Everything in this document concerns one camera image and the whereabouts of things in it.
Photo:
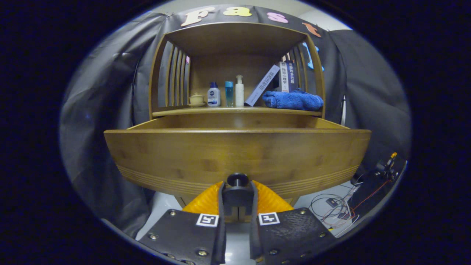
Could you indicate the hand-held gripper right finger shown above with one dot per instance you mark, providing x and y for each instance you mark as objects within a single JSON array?
[{"x": 287, "y": 235}]

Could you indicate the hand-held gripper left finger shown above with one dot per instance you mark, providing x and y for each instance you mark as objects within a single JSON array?
[{"x": 191, "y": 235}]

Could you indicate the wooden cabinet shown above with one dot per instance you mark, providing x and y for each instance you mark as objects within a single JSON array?
[{"x": 235, "y": 70}]

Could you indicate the dark floor mat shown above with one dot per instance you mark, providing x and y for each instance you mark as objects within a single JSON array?
[{"x": 371, "y": 197}]

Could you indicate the blue folded towel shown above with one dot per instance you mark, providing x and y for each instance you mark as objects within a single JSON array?
[{"x": 294, "y": 100}]

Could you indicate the cream lidded teacup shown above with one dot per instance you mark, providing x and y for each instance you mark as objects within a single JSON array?
[{"x": 196, "y": 99}]

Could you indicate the white bottle with blue cap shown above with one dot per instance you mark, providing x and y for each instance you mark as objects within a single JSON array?
[{"x": 213, "y": 97}]

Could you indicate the clear blue bottle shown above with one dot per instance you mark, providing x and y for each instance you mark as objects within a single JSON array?
[{"x": 229, "y": 95}]

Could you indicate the white pump bottle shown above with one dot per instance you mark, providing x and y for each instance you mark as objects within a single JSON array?
[{"x": 239, "y": 94}]

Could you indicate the grey-blue leaning book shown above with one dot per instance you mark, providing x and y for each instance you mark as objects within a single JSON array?
[{"x": 263, "y": 85}]

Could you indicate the black backdrop cloth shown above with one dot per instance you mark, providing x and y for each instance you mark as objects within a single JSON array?
[{"x": 99, "y": 110}]

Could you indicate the white upright book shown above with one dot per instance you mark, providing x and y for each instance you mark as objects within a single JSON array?
[{"x": 283, "y": 77}]

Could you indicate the dark blue upright book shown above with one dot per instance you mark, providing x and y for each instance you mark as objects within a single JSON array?
[{"x": 293, "y": 75}]

